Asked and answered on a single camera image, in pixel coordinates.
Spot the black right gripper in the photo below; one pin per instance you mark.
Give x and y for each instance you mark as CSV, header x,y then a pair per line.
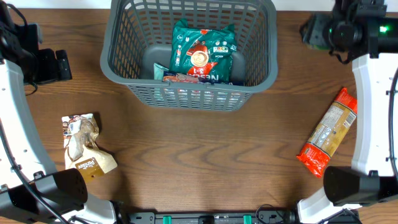
x,y
316,22

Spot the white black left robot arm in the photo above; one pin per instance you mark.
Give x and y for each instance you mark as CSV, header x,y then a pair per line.
x,y
32,189

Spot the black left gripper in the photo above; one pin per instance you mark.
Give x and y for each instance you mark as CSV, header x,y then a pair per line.
x,y
52,72

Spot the green lidded small jar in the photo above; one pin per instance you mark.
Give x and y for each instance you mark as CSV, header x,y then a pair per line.
x,y
316,47

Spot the small teal wipes packet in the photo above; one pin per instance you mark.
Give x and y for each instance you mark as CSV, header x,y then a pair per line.
x,y
159,71

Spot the orange snack packet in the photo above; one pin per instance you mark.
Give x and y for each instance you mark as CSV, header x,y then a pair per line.
x,y
329,133

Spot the white brown bread bag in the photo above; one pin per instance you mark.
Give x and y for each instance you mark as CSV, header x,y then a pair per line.
x,y
81,151

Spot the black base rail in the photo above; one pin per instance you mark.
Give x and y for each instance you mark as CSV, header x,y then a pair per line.
x,y
265,214

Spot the green Nescafe coffee bag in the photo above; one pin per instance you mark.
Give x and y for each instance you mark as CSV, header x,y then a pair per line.
x,y
203,53

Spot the grey plastic slotted basket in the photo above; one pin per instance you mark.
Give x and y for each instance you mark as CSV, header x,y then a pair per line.
x,y
139,35

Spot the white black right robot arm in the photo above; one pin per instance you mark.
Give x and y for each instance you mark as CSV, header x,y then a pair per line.
x,y
353,149

